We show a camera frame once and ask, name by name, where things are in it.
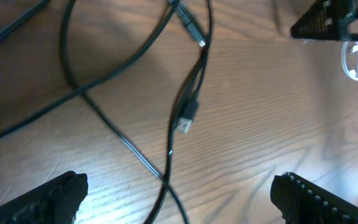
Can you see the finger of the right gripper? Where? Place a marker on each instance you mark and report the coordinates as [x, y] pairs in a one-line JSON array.
[[327, 20]]

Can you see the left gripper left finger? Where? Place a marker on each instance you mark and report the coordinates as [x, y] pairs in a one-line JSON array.
[[56, 201]]

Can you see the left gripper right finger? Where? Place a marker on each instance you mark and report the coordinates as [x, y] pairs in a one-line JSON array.
[[301, 202]]

